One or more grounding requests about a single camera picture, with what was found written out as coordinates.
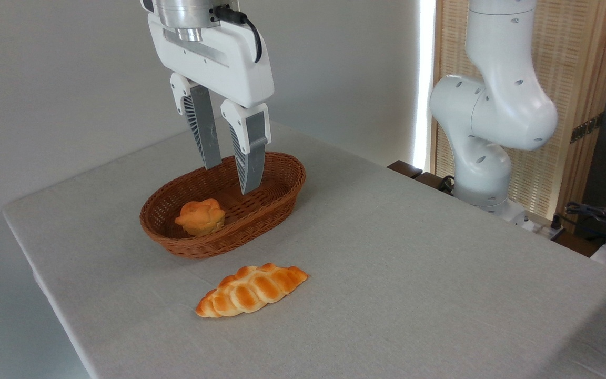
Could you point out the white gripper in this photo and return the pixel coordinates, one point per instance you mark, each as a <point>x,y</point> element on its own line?
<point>219,58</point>

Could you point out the round flower-shaped bread bun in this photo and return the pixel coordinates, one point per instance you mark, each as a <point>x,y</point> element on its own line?
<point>200,216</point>

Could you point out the long braided bread loaf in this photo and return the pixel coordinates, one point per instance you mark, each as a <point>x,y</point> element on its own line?
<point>253,289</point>

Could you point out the brown oval wicker basket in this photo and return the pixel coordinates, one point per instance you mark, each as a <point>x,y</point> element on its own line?
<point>271,200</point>

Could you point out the grey tablecloth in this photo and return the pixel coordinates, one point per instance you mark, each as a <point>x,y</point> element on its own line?
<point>413,273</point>

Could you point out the white power strip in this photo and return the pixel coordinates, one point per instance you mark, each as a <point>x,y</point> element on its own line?
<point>542,229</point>

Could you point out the black screen hinge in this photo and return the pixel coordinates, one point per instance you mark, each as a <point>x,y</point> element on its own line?
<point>586,128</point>

